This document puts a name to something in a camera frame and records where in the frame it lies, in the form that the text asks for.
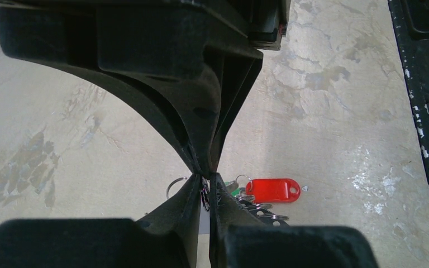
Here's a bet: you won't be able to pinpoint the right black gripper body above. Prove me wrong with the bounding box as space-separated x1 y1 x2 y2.
0 1 291 50

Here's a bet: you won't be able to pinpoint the key with green tag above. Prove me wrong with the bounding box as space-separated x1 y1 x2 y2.
225 181 245 197

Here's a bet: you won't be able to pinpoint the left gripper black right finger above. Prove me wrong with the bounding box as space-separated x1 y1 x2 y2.
209 173 378 267

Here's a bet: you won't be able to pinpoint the keys with red green tags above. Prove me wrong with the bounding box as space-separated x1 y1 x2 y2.
232 175 302 204

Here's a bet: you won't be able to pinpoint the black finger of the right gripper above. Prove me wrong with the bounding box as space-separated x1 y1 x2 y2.
209 49 264 173
0 6 221 176

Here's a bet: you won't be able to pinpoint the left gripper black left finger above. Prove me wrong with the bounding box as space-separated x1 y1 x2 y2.
0 175 202 267

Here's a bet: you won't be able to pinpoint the silver disc with keyrings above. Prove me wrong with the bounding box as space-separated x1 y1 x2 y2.
165 177 290 226

